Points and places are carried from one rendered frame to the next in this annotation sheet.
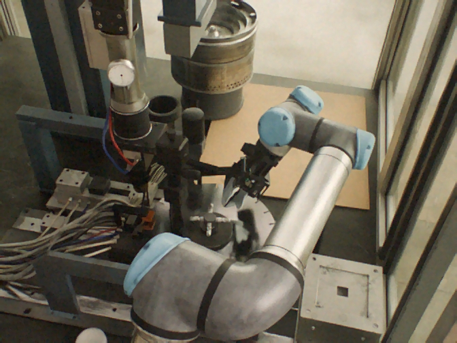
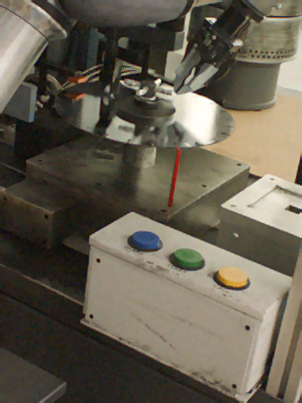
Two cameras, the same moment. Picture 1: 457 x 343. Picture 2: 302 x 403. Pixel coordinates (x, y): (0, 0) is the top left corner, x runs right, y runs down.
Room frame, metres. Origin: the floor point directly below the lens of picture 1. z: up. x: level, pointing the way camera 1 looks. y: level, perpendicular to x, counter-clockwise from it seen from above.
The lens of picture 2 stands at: (-0.57, -0.44, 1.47)
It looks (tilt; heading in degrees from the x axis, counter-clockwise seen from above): 26 degrees down; 19
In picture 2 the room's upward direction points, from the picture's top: 9 degrees clockwise
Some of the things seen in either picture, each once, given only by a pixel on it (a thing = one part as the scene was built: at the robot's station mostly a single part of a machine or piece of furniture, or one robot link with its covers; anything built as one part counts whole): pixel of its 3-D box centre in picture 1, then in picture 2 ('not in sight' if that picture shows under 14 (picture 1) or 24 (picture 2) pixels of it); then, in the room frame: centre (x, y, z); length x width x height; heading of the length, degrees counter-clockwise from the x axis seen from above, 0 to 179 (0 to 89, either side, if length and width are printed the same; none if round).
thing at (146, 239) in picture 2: not in sight; (145, 243); (0.43, -0.11, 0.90); 0.04 x 0.04 x 0.02
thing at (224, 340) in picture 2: not in sight; (184, 302); (0.43, -0.18, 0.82); 0.28 x 0.11 x 0.15; 80
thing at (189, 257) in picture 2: not in sight; (187, 261); (0.42, -0.18, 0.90); 0.04 x 0.04 x 0.02
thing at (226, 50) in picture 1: (212, 62); (244, 34); (1.59, 0.10, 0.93); 0.31 x 0.31 x 0.36
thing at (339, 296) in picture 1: (337, 307); (284, 248); (0.68, -0.27, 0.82); 0.18 x 0.18 x 0.15; 80
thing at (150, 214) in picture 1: (133, 218); (60, 83); (0.83, 0.25, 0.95); 0.10 x 0.03 x 0.07; 80
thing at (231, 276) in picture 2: not in sight; (231, 280); (0.40, -0.24, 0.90); 0.04 x 0.04 x 0.02
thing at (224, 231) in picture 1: (209, 228); (146, 104); (0.80, 0.05, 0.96); 0.11 x 0.11 x 0.03
